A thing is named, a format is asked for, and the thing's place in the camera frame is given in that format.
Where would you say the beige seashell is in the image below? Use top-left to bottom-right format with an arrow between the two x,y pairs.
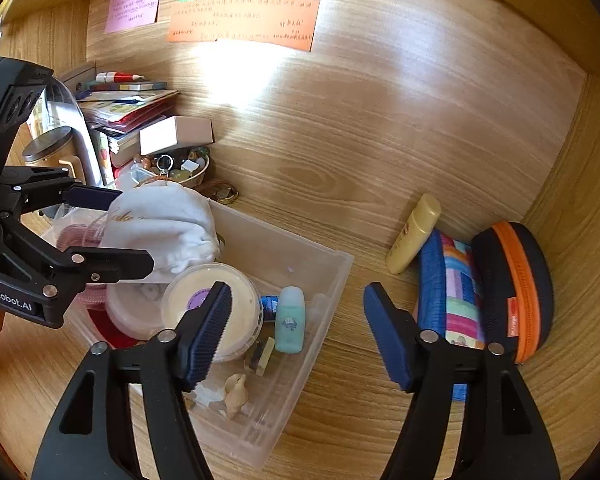
222,372 -> 248,421

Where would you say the fruit print carton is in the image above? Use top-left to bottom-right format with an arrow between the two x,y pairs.
92,130 -> 116,183

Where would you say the pink rope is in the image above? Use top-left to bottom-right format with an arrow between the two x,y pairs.
47,205 -> 111,306

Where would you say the black orange zip case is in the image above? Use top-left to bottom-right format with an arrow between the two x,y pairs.
471,221 -> 555,365

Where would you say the plastic tub with cream lid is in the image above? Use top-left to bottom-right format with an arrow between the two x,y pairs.
161,263 -> 265,363

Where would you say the stack of booklets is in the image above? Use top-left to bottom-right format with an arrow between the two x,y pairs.
77,80 -> 181,168

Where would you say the small teal bottle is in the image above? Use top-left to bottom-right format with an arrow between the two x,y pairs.
274,286 -> 307,353

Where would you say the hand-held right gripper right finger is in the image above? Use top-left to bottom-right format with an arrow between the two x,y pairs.
362,282 -> 563,480

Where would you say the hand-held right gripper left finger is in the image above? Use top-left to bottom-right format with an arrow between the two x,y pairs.
30,281 -> 233,480

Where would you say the wooden desktop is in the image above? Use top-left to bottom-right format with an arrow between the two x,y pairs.
0,125 -> 581,480

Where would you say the small white box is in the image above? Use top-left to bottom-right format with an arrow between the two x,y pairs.
139,115 -> 215,157

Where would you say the orange sticky note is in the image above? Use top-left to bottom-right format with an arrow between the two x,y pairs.
166,0 -> 322,53

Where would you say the red velvet pouch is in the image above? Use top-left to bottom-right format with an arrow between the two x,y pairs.
87,307 -> 146,351

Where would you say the clear plastic bin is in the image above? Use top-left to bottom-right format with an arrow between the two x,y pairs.
45,195 -> 356,470

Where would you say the red white pen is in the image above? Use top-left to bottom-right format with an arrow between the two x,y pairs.
95,71 -> 146,83

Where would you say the white drawstring pouch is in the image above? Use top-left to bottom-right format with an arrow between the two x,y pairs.
100,182 -> 218,286

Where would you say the yellow lotion tube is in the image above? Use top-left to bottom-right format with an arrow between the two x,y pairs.
386,193 -> 442,276

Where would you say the small bowl of stones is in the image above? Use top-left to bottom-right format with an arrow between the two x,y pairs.
132,146 -> 212,191

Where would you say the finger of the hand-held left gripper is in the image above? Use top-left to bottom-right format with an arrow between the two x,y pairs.
1,165 -> 126,217
0,211 -> 156,292

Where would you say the small black cream item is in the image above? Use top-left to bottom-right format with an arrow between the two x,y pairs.
244,337 -> 277,376

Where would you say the blue patchwork pouch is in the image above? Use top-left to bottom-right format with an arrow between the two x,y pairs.
412,230 -> 486,402

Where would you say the pink sticky note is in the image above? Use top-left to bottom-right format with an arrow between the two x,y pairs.
104,0 -> 163,34

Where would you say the brown mug with lid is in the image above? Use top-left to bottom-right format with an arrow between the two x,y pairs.
22,126 -> 83,181

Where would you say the small black blue box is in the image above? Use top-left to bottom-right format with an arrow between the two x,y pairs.
260,294 -> 281,323

